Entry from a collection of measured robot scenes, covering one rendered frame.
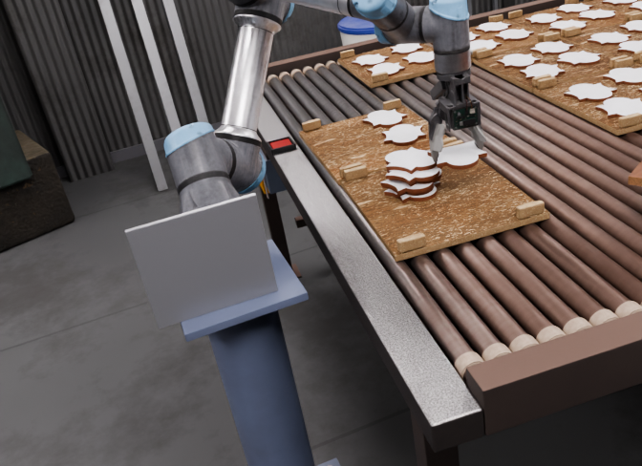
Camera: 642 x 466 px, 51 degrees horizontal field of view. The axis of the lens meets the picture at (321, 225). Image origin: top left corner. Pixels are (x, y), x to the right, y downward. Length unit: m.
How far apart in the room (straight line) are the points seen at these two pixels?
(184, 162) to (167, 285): 0.26
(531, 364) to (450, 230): 0.45
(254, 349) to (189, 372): 1.22
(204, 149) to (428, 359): 0.66
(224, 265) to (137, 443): 1.25
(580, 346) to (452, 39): 0.65
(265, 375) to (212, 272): 0.31
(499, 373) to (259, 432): 0.79
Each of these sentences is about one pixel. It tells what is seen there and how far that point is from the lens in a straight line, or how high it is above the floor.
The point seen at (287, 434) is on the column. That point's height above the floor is 0.46.
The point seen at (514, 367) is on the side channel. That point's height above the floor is 0.95.
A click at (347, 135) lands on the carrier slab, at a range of 2.02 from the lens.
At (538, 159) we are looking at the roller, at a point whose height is 0.91.
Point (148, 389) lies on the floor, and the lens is 2.74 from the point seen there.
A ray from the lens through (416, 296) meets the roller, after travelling 1.30.
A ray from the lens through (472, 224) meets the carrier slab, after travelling 1.47.
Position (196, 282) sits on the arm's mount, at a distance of 1.41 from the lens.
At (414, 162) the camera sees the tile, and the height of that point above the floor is 1.00.
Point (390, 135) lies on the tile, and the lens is 1.94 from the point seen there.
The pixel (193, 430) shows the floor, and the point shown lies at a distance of 2.50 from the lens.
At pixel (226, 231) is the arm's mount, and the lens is 1.37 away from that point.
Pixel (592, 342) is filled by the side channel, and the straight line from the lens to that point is 1.14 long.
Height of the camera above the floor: 1.67
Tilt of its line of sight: 29 degrees down
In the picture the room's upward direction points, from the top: 11 degrees counter-clockwise
